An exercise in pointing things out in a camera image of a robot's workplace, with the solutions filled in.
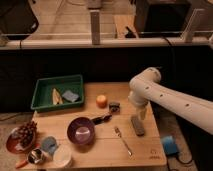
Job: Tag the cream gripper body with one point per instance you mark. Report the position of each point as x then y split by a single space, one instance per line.
137 101

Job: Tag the white paper cup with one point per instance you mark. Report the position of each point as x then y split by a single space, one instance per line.
62 157

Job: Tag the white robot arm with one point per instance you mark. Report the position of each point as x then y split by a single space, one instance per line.
145 87

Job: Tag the silver fork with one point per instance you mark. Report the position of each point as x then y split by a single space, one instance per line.
119 134

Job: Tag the green plastic bin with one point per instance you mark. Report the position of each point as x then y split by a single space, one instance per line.
42 97

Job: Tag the steel measuring cup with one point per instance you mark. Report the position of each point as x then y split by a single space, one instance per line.
36 156

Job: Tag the blue grey sponge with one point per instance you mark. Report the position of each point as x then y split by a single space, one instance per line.
70 96

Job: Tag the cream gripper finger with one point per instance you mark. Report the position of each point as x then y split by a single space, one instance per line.
141 112

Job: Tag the orange fruit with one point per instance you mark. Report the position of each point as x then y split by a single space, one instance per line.
101 101

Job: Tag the grey remote block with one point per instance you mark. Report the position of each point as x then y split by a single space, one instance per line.
137 125

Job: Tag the purple bowl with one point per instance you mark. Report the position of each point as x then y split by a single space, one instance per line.
81 131

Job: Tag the yellow banana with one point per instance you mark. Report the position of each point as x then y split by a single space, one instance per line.
56 97

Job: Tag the red plate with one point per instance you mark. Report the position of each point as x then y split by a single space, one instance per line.
14 145

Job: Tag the blue cup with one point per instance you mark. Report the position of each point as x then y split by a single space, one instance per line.
49 145

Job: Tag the bunch of dark grapes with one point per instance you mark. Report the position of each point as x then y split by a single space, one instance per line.
26 133

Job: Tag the black handled utensil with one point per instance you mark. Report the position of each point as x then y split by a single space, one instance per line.
101 119

